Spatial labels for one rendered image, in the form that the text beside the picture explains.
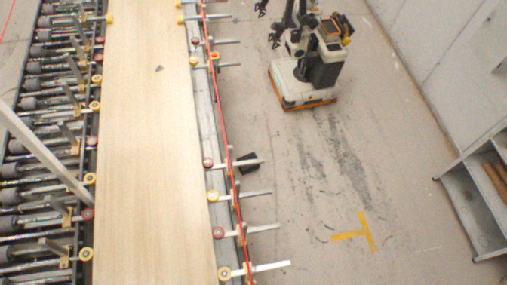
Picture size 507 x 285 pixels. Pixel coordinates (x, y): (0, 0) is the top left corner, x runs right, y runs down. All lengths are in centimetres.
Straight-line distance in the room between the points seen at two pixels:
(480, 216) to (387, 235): 96
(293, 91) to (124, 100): 176
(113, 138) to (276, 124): 180
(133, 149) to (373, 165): 241
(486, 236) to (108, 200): 331
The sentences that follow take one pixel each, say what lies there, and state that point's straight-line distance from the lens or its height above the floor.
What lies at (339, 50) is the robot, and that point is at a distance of 327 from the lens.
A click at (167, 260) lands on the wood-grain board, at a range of 205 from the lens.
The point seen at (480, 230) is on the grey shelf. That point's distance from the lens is 372.
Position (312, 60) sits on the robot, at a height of 70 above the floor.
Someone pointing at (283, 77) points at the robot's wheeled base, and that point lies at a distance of 361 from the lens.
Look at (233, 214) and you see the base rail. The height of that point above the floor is 70.
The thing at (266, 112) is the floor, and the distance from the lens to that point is 362.
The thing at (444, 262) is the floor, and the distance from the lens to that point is 355.
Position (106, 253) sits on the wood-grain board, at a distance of 215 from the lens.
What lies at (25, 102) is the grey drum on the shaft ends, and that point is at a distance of 303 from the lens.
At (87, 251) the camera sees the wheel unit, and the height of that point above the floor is 90.
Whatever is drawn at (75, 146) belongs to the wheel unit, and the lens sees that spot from 262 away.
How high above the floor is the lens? 289
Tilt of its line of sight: 59 degrees down
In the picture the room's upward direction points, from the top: 8 degrees clockwise
